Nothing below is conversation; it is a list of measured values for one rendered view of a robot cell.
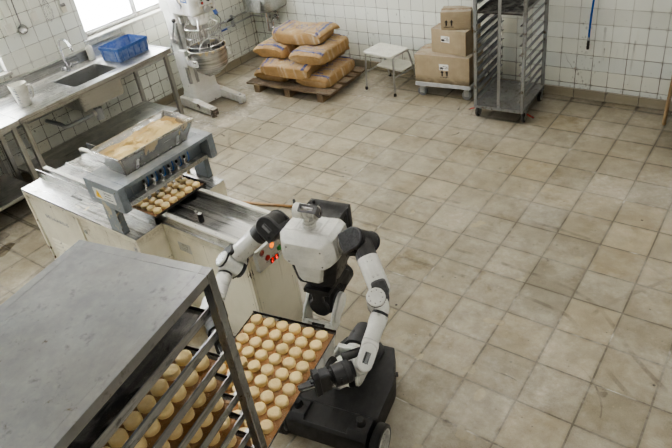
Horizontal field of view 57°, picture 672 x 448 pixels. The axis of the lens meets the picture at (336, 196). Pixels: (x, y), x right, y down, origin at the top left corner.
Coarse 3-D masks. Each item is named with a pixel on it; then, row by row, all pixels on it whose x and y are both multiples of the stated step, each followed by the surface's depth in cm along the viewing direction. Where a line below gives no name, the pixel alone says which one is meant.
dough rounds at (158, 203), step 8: (168, 184) 388; (176, 184) 386; (184, 184) 385; (192, 184) 383; (200, 184) 386; (160, 192) 380; (168, 192) 381; (176, 192) 378; (184, 192) 377; (144, 200) 376; (152, 200) 373; (160, 200) 372; (168, 200) 374; (176, 200) 372; (136, 208) 372; (144, 208) 369; (152, 208) 366; (160, 208) 364
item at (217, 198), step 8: (80, 152) 454; (88, 152) 446; (96, 160) 445; (200, 192) 381; (208, 192) 377; (208, 200) 380; (216, 200) 375; (224, 200) 370; (232, 200) 366; (232, 208) 369; (240, 208) 363; (248, 208) 358; (256, 208) 355; (256, 216) 358
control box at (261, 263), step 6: (276, 240) 342; (264, 246) 335; (276, 246) 343; (258, 252) 332; (264, 252) 336; (270, 252) 340; (276, 252) 344; (258, 258) 333; (264, 258) 337; (270, 258) 341; (276, 258) 345; (258, 264) 334; (264, 264) 338; (258, 270) 337
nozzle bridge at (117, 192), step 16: (192, 128) 391; (192, 144) 372; (208, 144) 382; (160, 160) 359; (192, 160) 383; (208, 160) 399; (96, 176) 353; (112, 176) 350; (128, 176) 348; (144, 176) 349; (176, 176) 372; (208, 176) 403; (96, 192) 353; (112, 192) 341; (128, 192) 353; (144, 192) 357; (112, 208) 351; (128, 208) 345; (112, 224) 363
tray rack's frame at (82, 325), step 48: (48, 288) 165; (96, 288) 163; (144, 288) 160; (192, 288) 158; (0, 336) 152; (48, 336) 150; (96, 336) 147; (144, 336) 145; (0, 384) 138; (48, 384) 136; (96, 384) 135; (0, 432) 127; (48, 432) 125
